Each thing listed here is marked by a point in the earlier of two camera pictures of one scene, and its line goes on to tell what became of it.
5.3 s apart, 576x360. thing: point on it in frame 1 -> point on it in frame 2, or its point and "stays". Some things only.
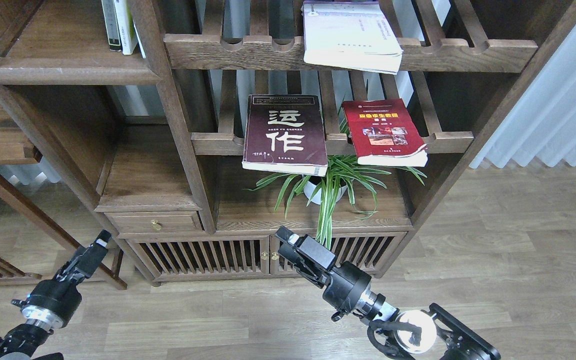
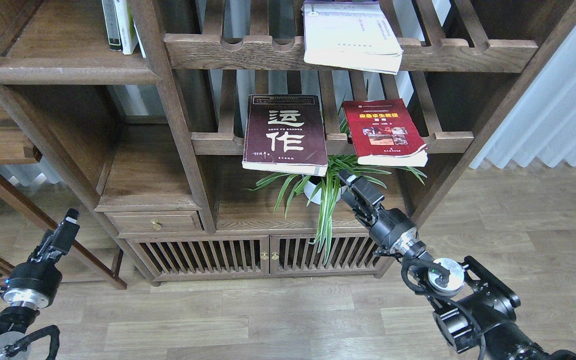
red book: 384,132 stays
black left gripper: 53,302 -> 34,284
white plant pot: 313,192 stays
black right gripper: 345,283 -> 390,229
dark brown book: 284,133 stays
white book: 356,34 stays
